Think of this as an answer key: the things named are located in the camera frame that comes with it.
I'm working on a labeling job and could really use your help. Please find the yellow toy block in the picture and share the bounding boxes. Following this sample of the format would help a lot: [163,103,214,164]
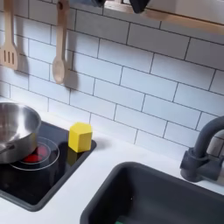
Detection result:
[67,122,94,154]

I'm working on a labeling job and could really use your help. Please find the steel pot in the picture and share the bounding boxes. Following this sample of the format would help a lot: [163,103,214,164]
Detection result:
[0,101,42,165]

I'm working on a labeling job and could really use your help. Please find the wooden cabinet shelf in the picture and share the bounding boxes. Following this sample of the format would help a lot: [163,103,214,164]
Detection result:
[103,0,224,38]

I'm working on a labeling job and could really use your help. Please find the white toy microwave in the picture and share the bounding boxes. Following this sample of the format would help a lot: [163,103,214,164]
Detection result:
[145,0,224,25]

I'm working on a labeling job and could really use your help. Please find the wooden spoon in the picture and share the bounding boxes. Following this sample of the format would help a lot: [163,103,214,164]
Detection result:
[52,0,71,86]

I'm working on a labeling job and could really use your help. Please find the wooden slotted spatula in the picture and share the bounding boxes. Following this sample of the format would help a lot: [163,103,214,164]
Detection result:
[0,0,19,71]

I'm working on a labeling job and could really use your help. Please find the dark grey tap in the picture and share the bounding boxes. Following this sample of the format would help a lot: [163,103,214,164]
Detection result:
[179,115,224,184]

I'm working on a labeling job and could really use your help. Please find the black stove top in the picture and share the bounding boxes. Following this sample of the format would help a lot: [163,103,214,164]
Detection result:
[0,121,97,213]

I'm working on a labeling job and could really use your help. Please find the dark grey sink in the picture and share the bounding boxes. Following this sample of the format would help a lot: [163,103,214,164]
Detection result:
[79,161,224,224]

